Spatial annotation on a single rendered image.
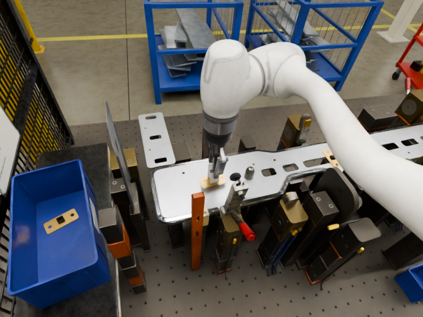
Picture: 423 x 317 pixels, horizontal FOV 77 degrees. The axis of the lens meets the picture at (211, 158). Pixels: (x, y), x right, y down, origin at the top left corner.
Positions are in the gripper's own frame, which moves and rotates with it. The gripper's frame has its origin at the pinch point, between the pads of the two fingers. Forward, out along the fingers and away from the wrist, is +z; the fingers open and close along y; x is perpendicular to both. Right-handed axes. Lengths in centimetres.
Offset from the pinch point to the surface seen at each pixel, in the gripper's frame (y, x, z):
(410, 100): 21, -102, 3
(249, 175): -1.4, -12.4, 3.3
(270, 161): 4.5, -23.5, 6.0
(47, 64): 279, 112, 107
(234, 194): -17.2, 1.1, -13.8
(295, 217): -21.5, -17.4, -1.1
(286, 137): 17.6, -38.2, 9.6
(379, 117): 13, -79, 3
